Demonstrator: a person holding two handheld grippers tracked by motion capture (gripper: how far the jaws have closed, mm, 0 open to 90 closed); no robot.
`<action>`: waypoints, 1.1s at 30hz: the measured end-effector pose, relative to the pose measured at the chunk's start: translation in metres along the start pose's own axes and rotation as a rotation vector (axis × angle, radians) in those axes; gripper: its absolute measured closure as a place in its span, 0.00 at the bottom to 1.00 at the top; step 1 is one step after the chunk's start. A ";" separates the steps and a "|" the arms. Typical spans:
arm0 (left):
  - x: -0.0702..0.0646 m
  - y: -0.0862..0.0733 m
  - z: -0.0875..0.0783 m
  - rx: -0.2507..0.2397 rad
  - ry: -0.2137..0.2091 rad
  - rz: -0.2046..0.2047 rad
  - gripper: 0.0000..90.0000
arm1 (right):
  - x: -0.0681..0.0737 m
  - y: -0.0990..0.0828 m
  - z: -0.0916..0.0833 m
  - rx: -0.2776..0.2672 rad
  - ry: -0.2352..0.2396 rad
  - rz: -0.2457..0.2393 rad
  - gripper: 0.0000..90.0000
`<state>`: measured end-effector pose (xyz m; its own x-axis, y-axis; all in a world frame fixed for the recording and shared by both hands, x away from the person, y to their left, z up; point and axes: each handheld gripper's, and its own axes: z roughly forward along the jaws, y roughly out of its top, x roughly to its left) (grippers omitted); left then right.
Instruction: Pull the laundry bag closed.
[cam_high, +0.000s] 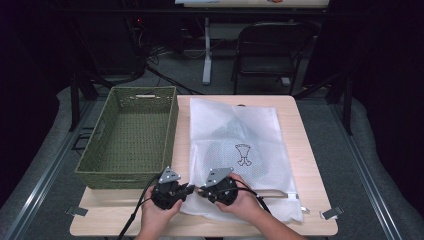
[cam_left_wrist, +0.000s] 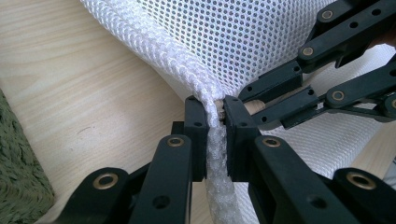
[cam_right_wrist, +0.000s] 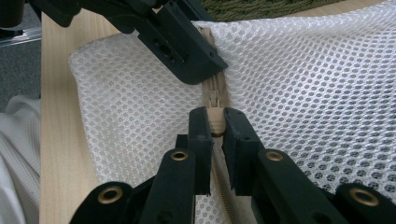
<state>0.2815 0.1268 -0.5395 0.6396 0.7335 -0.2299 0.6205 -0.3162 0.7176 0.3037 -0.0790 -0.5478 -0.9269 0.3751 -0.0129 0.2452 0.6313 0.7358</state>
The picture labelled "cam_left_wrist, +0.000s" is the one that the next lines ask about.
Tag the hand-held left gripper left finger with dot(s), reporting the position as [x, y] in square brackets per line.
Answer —
[197, 140]

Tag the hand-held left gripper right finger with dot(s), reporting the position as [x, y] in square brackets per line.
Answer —
[239, 140]

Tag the white mesh laundry bag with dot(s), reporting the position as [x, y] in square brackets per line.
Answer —
[218, 40]

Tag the green woven basket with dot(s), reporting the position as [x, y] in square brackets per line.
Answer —
[21, 174]

